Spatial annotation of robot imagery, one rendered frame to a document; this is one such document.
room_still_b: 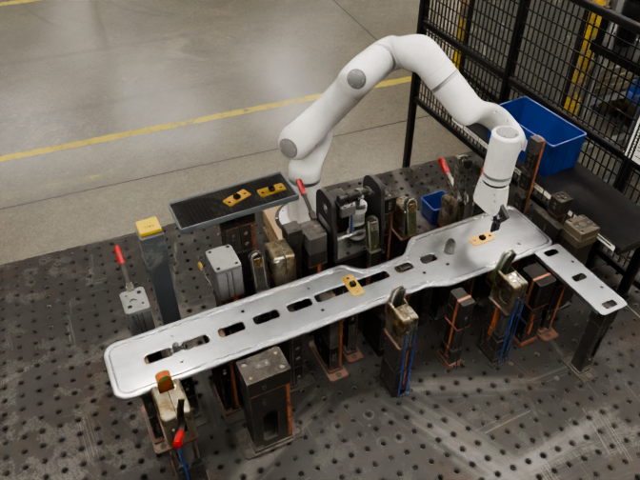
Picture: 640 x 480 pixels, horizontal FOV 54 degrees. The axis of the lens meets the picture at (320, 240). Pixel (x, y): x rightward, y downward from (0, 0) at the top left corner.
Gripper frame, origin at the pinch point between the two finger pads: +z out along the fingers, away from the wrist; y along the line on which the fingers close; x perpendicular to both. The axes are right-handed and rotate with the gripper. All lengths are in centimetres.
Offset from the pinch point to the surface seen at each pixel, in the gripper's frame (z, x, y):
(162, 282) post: 14, -95, -30
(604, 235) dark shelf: 4.4, 32.7, 18.4
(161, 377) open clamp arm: -2, -106, 15
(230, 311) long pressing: 8, -82, -6
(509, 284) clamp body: 3.8, -8.2, 22.6
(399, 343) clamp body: 12.5, -43.1, 21.6
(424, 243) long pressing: 8.0, -17.5, -6.0
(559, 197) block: -0.2, 28.1, 1.6
